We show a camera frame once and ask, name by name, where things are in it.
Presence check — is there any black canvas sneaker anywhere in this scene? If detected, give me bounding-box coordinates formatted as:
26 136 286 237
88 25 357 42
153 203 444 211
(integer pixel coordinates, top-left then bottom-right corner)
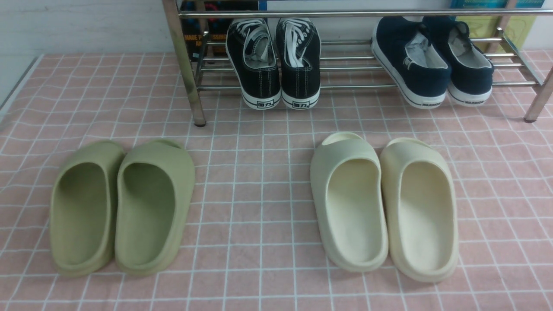
275 18 321 110
226 19 282 111

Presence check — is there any metal shoe rack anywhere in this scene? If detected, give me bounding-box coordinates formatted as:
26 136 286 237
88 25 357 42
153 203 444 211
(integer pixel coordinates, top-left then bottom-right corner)
161 0 553 127

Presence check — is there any left navy slip-on shoe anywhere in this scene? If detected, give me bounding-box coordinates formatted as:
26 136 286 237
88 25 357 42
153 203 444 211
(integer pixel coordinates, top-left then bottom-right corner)
371 16 451 109

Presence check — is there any navy slip-on shoe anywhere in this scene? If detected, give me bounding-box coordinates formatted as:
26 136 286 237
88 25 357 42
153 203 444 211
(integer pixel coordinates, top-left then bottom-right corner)
422 16 495 107
371 16 451 109

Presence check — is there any right navy slip-on shoe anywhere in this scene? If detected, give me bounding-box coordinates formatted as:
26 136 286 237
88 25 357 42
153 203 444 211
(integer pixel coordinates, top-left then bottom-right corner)
422 16 495 107

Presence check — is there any left cream slide slipper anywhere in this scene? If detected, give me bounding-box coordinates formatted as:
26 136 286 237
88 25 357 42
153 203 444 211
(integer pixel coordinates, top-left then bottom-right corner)
310 132 388 272

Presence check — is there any cream slide slipper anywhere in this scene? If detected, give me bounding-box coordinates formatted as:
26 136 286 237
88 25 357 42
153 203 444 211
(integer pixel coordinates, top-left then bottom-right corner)
310 132 388 272
379 137 459 282

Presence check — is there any right green slide slipper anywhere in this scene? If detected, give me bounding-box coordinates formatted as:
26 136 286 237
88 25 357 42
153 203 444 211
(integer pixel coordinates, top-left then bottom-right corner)
115 139 196 276

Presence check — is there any green slide slipper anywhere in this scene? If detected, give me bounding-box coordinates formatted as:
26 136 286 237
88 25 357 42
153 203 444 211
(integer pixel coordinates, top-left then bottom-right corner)
115 139 196 276
49 140 126 277

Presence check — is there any black book with orange text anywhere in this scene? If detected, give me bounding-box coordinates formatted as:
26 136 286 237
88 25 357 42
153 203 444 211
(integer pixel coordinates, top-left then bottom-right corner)
179 0 267 62

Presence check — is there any right cream slide slipper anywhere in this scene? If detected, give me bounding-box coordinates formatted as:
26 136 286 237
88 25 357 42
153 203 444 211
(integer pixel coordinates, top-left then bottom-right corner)
379 137 459 282

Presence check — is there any left green slide slipper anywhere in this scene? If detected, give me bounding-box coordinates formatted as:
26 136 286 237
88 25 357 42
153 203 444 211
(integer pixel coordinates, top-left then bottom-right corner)
49 140 126 277

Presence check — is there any yellow-green book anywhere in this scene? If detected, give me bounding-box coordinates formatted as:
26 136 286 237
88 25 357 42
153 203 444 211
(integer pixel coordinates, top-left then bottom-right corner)
455 16 536 49

